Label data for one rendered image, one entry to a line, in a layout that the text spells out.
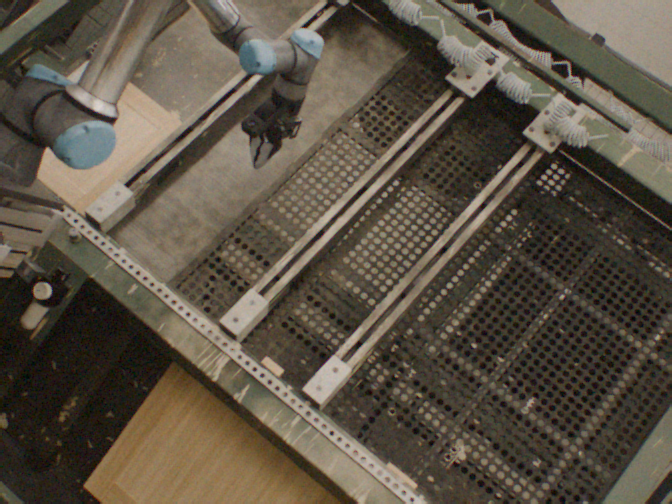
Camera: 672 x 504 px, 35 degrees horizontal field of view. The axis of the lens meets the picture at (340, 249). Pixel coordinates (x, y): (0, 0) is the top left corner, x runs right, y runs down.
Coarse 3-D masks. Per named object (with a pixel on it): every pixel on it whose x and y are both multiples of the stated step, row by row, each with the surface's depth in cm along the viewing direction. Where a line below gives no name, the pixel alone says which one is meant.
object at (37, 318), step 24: (48, 240) 284; (24, 264) 280; (48, 264) 284; (72, 264) 282; (0, 288) 287; (24, 288) 286; (48, 288) 274; (72, 288) 282; (0, 312) 287; (24, 312) 285; (48, 312) 283
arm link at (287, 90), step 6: (276, 78) 247; (282, 78) 244; (276, 84) 246; (282, 84) 245; (288, 84) 244; (294, 84) 252; (276, 90) 246; (282, 90) 245; (288, 90) 245; (294, 90) 245; (300, 90) 246; (282, 96) 247; (288, 96) 246; (294, 96) 246; (300, 96) 247
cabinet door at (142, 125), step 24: (144, 96) 312; (120, 120) 308; (144, 120) 308; (168, 120) 309; (120, 144) 304; (144, 144) 304; (48, 168) 298; (72, 168) 299; (96, 168) 300; (120, 168) 300; (72, 192) 295; (96, 192) 296
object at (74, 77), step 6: (180, 6) 326; (186, 6) 329; (174, 12) 326; (180, 12) 329; (168, 18) 325; (162, 24) 324; (84, 66) 312; (78, 72) 311; (72, 78) 310; (78, 78) 310
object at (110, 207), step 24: (336, 0) 323; (312, 24) 323; (240, 72) 312; (216, 96) 308; (240, 96) 309; (192, 120) 303; (216, 120) 305; (168, 144) 299; (192, 144) 302; (144, 168) 295; (168, 168) 299; (120, 192) 291; (144, 192) 296; (96, 216) 287; (120, 216) 293
